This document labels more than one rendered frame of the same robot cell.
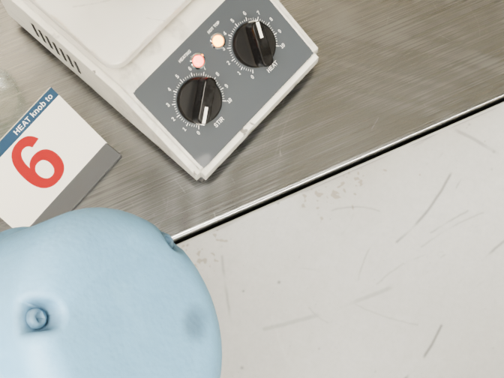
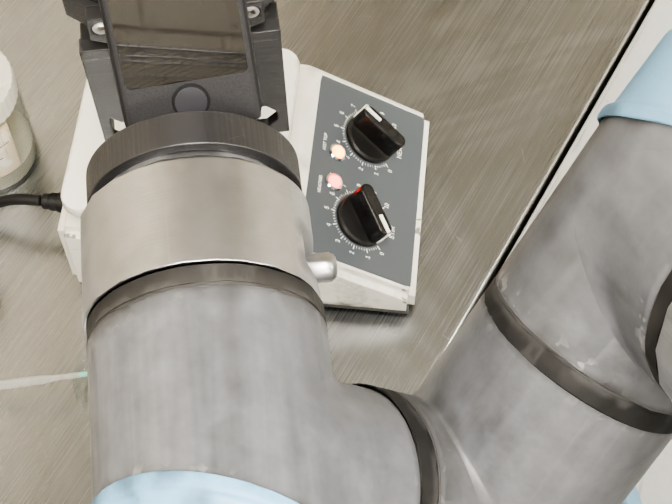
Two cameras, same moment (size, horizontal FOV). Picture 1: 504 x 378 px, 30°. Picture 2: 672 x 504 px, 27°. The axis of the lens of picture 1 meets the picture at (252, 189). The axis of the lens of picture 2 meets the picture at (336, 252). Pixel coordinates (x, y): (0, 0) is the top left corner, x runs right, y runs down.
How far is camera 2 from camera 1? 0.31 m
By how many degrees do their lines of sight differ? 19
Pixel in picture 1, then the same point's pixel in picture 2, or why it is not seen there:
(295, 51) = (408, 125)
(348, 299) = not seen: hidden behind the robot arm
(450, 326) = not seen: outside the picture
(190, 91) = (349, 214)
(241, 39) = (358, 137)
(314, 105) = (453, 175)
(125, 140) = not seen: hidden behind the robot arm
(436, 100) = (560, 100)
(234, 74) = (373, 177)
